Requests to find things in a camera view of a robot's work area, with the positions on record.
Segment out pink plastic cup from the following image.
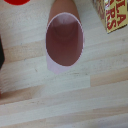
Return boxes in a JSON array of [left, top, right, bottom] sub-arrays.
[[44, 0, 86, 76]]

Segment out red basket with blue rim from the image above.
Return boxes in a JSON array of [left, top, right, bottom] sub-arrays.
[[0, 35, 6, 100]]

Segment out french fries box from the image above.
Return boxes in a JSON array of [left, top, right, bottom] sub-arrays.
[[92, 0, 128, 35]]

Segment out red bowl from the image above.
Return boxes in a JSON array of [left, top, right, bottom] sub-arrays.
[[4, 0, 32, 7]]

